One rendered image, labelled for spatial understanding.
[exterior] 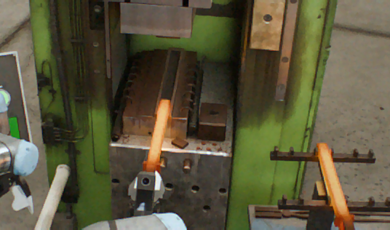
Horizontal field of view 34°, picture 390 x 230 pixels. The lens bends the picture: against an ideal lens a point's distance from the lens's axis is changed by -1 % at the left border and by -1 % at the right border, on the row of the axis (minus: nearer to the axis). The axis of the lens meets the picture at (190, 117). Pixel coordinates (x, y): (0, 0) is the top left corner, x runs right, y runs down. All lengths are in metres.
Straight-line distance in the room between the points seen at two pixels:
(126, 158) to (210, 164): 0.26
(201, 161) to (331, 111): 1.99
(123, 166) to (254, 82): 0.49
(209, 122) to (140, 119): 0.21
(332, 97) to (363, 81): 0.32
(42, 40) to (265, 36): 0.70
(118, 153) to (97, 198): 0.45
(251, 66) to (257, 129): 0.24
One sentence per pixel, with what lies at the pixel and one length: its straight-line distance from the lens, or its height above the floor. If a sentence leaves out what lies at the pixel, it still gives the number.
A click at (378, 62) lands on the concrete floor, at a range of 4.49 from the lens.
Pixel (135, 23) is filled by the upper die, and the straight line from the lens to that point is 1.81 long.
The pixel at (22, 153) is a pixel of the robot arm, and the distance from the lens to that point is 1.41.
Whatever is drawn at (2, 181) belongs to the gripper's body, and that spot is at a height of 1.06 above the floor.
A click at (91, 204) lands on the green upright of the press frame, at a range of 2.44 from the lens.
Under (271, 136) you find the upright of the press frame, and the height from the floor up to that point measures 0.85.
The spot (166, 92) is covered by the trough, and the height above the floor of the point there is 0.99.
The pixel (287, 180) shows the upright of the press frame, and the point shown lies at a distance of 2.29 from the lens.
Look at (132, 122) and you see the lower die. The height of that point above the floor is 0.96.
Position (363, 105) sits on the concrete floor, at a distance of 4.00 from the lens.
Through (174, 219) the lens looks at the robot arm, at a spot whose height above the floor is 1.29.
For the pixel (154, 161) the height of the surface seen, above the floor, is 1.01.
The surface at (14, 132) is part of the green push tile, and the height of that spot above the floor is 1.01.
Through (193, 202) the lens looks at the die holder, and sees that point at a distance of 2.09.
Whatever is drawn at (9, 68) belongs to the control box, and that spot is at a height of 1.16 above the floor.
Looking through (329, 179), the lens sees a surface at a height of 0.98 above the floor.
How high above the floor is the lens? 2.13
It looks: 35 degrees down
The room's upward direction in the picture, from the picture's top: 3 degrees clockwise
